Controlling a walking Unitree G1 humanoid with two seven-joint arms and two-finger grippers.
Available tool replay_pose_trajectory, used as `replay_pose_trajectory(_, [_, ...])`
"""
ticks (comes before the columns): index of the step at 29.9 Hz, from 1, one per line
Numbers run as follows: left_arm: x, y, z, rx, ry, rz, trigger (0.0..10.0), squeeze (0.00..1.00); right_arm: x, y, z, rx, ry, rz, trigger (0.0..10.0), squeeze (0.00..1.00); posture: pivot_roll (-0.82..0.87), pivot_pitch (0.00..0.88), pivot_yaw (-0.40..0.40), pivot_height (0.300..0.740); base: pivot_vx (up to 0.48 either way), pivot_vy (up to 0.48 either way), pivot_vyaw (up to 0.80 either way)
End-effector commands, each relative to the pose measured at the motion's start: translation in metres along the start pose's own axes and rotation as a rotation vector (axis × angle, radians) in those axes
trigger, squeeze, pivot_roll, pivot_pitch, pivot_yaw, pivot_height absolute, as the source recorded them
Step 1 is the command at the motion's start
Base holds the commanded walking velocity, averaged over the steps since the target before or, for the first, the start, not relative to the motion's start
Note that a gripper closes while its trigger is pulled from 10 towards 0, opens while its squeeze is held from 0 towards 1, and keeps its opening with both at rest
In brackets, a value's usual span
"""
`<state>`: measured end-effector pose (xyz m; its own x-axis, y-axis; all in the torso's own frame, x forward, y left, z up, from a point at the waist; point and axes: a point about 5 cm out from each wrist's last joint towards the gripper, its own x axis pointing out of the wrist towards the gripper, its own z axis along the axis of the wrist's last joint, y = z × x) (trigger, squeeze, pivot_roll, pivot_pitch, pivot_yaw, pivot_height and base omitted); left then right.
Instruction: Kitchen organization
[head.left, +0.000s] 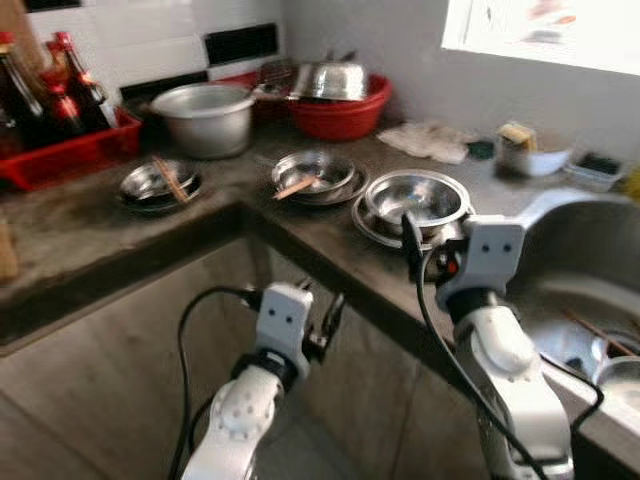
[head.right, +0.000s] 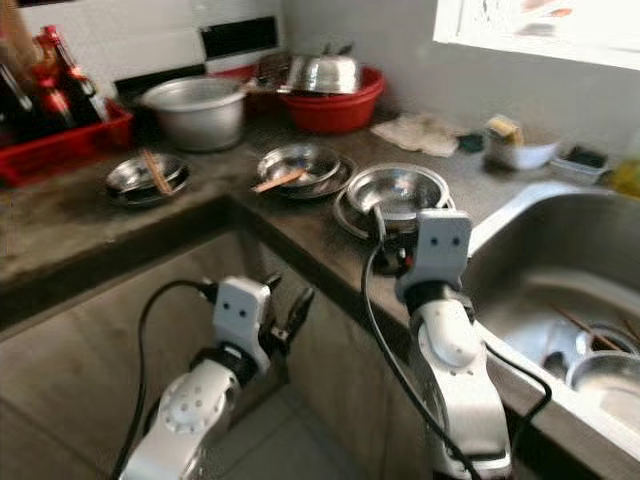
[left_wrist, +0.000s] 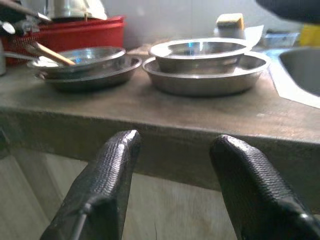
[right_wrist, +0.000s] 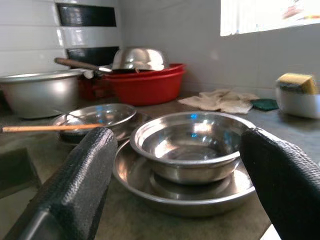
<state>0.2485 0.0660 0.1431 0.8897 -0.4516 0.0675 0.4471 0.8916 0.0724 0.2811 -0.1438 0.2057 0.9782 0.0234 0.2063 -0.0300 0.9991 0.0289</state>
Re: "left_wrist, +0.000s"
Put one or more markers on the stainless steel double sink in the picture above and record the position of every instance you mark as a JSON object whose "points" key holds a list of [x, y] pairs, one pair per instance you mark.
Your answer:
{"points": [[300, 72]]}

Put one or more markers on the steel bowl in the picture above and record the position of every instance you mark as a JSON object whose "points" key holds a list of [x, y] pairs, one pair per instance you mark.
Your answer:
{"points": [[200, 61], [95, 53]]}

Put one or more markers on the red plastic basin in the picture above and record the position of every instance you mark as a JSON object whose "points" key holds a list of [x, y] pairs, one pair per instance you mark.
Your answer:
{"points": [[82, 35]]}

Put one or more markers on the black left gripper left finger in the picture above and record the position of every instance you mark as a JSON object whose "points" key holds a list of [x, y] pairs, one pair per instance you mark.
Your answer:
{"points": [[105, 180]]}

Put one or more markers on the white ceramic bowl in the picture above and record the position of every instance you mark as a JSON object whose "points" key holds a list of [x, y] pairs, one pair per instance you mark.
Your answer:
{"points": [[252, 35]]}

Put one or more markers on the small clear plastic container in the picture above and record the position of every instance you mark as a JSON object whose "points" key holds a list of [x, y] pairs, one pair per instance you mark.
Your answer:
{"points": [[281, 39]]}

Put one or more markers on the wooden chopstick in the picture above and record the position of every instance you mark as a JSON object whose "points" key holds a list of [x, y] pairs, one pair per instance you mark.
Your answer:
{"points": [[53, 53]]}

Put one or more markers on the yellow sponge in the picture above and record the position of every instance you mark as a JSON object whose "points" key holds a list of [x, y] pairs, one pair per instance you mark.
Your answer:
{"points": [[231, 21]]}

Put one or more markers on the steel pot lid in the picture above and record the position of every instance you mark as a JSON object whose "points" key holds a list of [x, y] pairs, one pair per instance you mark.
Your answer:
{"points": [[72, 8]]}

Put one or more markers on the yellow dish soap pump bottle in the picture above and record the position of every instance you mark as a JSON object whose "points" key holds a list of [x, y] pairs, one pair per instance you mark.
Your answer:
{"points": [[310, 35]]}

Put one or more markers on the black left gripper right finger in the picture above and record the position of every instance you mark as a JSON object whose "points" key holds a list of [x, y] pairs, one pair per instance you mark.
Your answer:
{"points": [[255, 190]]}

